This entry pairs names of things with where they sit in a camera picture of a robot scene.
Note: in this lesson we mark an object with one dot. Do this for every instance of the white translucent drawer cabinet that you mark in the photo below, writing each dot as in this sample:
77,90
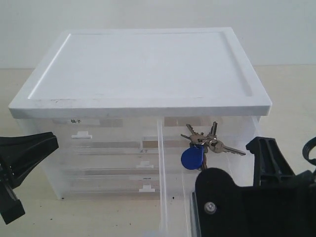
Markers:
142,73

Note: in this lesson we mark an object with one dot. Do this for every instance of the bottom wide clear drawer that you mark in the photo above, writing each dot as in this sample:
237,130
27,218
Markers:
90,187

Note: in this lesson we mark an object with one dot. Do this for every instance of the middle wide clear drawer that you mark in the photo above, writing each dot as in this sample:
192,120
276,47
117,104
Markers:
79,161

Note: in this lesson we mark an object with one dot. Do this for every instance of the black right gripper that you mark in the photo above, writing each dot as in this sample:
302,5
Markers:
279,204

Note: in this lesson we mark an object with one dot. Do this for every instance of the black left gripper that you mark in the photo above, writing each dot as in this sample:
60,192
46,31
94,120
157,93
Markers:
18,157

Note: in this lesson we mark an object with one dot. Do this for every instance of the wide clear drawer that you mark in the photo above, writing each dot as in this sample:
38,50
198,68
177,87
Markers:
90,187
79,161

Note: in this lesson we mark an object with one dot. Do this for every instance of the key bunch with blue fob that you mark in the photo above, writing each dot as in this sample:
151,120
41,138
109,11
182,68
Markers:
194,157

